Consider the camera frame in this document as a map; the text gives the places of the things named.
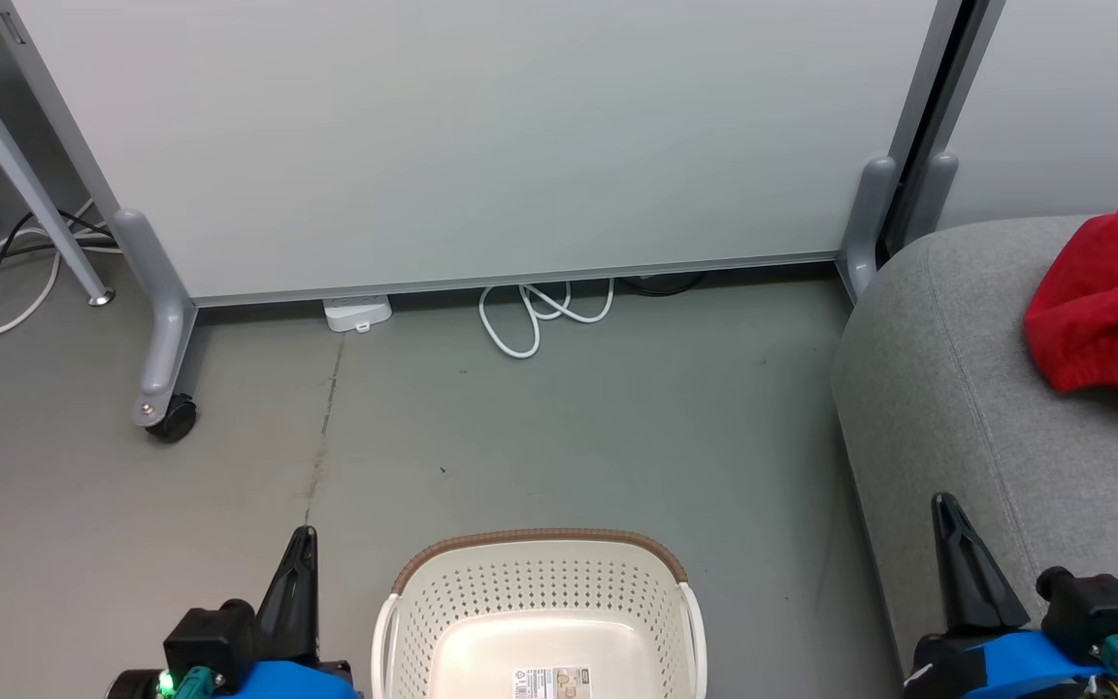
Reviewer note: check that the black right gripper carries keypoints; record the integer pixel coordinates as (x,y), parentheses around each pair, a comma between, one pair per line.
(1098,612)

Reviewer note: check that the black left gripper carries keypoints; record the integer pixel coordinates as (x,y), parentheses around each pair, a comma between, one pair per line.
(214,636)

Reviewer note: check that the plain red garment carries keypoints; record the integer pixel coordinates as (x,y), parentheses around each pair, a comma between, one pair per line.
(1102,311)

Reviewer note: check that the cream perforated laundry basket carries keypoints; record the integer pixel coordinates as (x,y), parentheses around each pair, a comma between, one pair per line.
(540,602)

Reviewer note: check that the printed basket label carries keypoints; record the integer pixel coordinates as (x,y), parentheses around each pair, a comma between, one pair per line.
(551,683)

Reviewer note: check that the grey fabric sofa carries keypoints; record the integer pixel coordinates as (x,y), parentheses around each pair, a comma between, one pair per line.
(957,388)

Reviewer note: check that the white power adapter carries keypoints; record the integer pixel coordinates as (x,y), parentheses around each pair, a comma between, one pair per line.
(357,313)

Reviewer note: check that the grey partition foot with caster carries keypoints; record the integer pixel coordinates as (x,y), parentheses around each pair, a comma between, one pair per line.
(166,320)

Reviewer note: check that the grey metal table leg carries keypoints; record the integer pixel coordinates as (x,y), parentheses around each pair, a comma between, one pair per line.
(25,184)

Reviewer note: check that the narrow white partition panel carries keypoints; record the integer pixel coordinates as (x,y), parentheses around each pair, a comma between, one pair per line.
(1073,97)

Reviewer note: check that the large white partition panel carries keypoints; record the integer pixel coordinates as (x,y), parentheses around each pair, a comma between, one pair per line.
(472,136)

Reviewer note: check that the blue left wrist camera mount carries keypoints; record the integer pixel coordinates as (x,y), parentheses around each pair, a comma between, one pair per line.
(287,682)

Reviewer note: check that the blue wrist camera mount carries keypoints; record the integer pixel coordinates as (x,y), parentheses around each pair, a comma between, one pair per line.
(287,682)
(1025,665)

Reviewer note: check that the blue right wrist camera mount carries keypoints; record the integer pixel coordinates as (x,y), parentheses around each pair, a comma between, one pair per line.
(1025,665)

